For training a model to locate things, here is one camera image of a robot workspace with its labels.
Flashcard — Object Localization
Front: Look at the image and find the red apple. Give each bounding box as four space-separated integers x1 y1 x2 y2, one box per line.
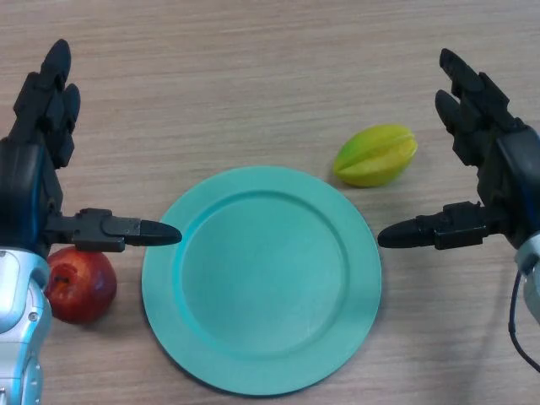
44 247 118 325

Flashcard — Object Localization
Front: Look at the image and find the yellow green starfruit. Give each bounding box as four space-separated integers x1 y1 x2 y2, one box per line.
332 122 419 189

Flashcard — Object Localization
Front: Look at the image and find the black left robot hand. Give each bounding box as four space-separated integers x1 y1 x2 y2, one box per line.
0 39 183 258

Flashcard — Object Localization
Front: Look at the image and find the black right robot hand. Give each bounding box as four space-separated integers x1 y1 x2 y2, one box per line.
377 47 540 254

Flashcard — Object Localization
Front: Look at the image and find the teal green round plate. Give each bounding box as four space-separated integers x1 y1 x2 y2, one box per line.
141 165 383 397

